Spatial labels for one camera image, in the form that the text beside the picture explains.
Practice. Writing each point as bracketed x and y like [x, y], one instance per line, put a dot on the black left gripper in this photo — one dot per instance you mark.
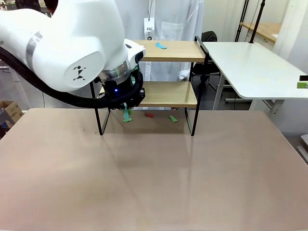
[118, 89]

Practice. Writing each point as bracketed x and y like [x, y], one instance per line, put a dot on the two-tier wood and metal shelf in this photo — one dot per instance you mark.
[168, 96]

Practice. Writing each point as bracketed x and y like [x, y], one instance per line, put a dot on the white name tag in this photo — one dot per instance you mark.
[149, 30]

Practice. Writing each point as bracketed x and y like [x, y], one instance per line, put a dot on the red paper scrap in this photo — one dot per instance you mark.
[149, 115]

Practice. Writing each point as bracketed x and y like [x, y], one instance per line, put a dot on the blue paper scrap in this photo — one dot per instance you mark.
[160, 45]

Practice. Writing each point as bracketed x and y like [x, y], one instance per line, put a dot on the black tripod legs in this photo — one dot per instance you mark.
[239, 21]

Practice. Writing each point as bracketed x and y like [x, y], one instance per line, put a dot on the cardboard box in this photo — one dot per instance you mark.
[13, 110]

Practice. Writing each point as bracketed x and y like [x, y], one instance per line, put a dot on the green piece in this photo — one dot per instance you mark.
[125, 111]

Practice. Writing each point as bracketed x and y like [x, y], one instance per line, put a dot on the large white table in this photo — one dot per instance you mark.
[252, 67]

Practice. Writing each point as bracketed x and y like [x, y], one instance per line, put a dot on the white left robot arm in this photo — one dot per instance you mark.
[72, 36]

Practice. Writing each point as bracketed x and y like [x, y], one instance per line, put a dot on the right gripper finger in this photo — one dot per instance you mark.
[304, 78]
[303, 85]

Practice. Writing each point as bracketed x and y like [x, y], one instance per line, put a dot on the light wooden table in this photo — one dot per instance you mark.
[267, 29]

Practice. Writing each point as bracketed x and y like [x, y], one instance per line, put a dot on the black stand pole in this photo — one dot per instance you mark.
[257, 21]

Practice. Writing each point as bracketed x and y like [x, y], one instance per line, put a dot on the person in white lab coat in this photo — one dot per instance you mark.
[180, 19]

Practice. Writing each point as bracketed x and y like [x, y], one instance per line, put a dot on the black office chair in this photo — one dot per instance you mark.
[210, 36]

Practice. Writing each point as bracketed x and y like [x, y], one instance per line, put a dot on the grey metal mount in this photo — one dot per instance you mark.
[304, 154]

